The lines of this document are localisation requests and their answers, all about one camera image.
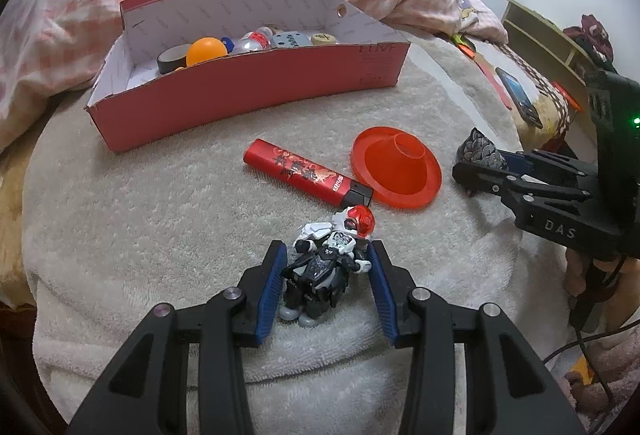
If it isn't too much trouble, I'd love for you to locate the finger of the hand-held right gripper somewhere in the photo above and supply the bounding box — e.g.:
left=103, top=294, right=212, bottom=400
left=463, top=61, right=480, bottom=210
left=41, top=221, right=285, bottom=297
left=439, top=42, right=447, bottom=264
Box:
left=500, top=148, right=599, bottom=189
left=452, top=159, right=597, bottom=217

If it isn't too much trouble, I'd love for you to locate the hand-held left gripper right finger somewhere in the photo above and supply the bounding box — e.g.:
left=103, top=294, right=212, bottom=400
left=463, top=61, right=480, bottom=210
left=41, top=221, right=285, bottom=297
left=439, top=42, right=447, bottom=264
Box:
left=367, top=240, right=588, bottom=435

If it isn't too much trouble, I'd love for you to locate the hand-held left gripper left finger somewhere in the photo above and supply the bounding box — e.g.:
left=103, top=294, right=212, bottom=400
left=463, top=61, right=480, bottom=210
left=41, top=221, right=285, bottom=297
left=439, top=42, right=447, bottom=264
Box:
left=65, top=240, right=290, bottom=435

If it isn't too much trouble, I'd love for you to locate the dark scaly patterned object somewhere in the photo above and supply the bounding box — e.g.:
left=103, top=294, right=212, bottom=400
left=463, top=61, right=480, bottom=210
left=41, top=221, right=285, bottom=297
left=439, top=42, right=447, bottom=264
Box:
left=456, top=128, right=508, bottom=176

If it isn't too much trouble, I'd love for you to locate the toy robot figure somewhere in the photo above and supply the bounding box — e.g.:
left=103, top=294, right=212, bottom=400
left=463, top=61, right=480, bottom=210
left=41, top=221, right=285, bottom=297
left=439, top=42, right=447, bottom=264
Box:
left=277, top=205, right=376, bottom=328

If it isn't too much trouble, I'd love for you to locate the red plastic cone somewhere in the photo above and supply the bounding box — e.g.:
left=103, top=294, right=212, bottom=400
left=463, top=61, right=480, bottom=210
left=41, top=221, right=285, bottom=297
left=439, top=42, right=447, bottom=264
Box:
left=351, top=126, right=444, bottom=209

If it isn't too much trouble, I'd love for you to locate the red lighter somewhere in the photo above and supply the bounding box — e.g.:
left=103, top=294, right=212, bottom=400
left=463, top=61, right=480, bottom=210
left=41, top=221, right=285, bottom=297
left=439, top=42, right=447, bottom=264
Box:
left=243, top=138, right=375, bottom=209

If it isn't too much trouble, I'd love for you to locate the pink cardboard box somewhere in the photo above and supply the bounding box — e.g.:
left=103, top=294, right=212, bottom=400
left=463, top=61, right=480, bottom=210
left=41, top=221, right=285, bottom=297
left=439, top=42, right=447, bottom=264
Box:
left=84, top=0, right=412, bottom=153

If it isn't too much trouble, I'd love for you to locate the metal plate with holes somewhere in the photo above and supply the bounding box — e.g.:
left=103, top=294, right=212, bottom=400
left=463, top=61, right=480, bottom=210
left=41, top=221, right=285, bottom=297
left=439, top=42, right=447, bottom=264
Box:
left=270, top=31, right=313, bottom=50

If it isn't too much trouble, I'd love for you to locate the orange ping pong ball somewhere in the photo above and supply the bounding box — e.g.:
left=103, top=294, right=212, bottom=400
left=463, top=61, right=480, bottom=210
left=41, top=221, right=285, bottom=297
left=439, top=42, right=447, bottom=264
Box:
left=186, top=36, right=228, bottom=67

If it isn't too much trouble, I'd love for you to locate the small clear plastic bottle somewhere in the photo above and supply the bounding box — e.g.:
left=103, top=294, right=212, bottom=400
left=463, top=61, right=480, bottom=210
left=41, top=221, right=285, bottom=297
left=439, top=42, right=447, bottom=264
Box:
left=231, top=28, right=275, bottom=55

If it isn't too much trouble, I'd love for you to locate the person's right hand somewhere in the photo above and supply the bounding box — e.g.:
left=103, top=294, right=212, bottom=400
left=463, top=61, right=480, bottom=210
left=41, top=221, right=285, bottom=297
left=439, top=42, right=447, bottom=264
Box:
left=564, top=251, right=588, bottom=298

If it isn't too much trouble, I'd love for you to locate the orange plastic object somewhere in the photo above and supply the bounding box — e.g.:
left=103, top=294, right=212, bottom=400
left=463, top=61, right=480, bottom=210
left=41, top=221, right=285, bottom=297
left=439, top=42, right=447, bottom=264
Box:
left=552, top=82, right=583, bottom=111

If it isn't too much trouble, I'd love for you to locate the black smartphone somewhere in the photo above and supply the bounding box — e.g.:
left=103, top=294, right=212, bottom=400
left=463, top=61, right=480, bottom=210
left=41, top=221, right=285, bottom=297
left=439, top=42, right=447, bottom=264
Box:
left=495, top=68, right=543, bottom=128

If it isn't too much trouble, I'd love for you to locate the red paper strip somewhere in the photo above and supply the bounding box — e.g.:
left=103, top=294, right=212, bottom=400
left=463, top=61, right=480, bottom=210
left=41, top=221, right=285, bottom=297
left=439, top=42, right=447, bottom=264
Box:
left=480, top=60, right=516, bottom=111

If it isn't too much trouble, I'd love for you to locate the orange marker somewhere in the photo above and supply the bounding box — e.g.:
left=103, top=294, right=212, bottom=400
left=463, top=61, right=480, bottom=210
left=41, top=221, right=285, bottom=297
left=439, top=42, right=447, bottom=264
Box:
left=452, top=32, right=476, bottom=58

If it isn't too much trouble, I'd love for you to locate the beige wooden shelf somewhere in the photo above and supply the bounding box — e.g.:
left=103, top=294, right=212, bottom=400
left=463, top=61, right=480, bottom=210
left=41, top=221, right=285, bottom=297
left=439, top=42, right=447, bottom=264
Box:
left=501, top=0, right=608, bottom=81

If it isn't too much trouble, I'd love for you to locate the beige towel blanket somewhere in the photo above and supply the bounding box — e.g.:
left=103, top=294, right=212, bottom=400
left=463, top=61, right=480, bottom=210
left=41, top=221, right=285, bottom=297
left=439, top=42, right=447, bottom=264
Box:
left=22, top=30, right=576, bottom=435

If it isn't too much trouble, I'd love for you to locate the dark red cloth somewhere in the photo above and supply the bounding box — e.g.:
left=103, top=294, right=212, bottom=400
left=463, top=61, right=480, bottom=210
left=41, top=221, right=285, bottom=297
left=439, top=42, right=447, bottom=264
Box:
left=562, top=14, right=613, bottom=61

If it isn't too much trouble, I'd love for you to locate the pink fluffy cloth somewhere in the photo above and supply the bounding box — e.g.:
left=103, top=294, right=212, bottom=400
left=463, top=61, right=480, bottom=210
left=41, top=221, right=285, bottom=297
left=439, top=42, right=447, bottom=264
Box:
left=560, top=315, right=640, bottom=421

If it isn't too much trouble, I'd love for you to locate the black tape roll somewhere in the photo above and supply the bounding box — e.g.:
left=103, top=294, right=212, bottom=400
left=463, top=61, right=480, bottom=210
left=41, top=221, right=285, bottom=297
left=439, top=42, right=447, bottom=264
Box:
left=156, top=44, right=193, bottom=76

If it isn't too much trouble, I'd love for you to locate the black cable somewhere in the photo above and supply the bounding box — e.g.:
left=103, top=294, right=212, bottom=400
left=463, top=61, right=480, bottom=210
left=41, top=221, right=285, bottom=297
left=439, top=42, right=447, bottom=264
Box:
left=542, top=325, right=621, bottom=416

